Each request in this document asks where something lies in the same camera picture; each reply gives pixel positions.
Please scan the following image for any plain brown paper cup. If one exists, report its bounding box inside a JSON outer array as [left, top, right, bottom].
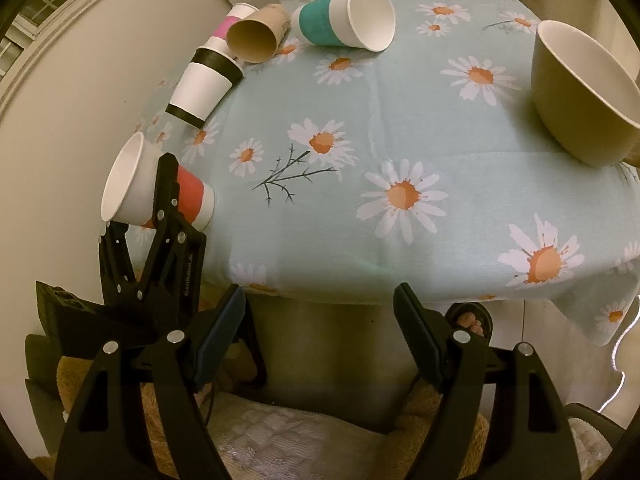
[[227, 3, 291, 64]]

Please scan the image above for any red banded paper cup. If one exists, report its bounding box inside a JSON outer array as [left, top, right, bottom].
[[101, 132, 215, 231]]

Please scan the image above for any olive ceramic mug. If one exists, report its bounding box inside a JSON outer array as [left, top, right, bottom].
[[532, 20, 639, 167]]

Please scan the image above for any pink banded paper cup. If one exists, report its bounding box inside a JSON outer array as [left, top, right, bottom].
[[204, 2, 258, 58]]

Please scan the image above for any black sandal on foot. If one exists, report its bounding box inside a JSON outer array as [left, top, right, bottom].
[[445, 302, 494, 341]]

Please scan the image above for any daisy print light blue tablecloth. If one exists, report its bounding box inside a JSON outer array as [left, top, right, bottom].
[[139, 0, 639, 345]]

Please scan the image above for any black banded paper cup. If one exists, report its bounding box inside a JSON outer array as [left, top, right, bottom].
[[165, 47, 244, 129]]

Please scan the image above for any teal banded paper cup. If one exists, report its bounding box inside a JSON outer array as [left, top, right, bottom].
[[291, 0, 396, 52]]

